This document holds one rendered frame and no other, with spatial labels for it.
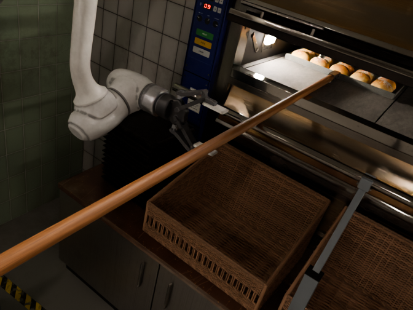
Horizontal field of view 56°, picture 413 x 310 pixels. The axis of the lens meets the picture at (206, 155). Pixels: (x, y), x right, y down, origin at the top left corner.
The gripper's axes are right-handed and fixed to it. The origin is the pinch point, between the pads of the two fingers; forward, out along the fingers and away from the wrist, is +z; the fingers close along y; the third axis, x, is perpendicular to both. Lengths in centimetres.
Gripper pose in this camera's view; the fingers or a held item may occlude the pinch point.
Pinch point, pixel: (217, 131)
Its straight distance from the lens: 109.5
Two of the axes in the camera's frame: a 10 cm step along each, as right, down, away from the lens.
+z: 8.0, 4.4, -4.0
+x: -5.6, 3.3, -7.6
